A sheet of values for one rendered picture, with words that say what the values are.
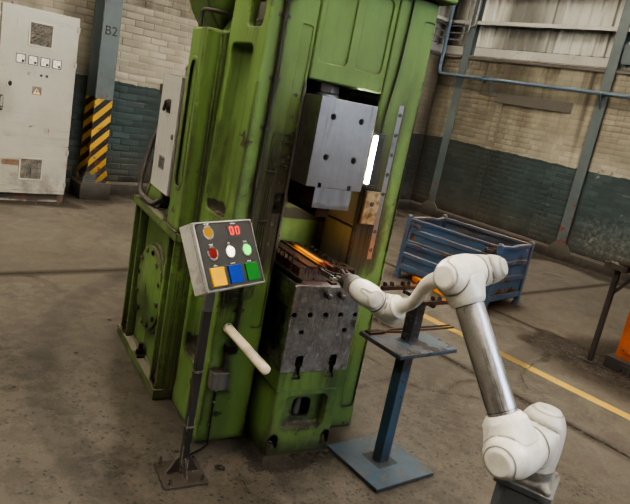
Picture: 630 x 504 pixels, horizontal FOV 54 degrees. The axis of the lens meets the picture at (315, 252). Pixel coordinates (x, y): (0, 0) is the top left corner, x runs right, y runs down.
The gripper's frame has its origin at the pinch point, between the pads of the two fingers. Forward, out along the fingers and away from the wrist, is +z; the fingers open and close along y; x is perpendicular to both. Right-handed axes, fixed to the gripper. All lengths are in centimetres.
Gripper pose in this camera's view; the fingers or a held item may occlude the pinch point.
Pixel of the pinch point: (328, 268)
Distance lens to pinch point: 293.6
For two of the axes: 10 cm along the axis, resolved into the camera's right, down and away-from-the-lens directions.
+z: -4.7, -3.0, 8.3
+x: 1.9, -9.5, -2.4
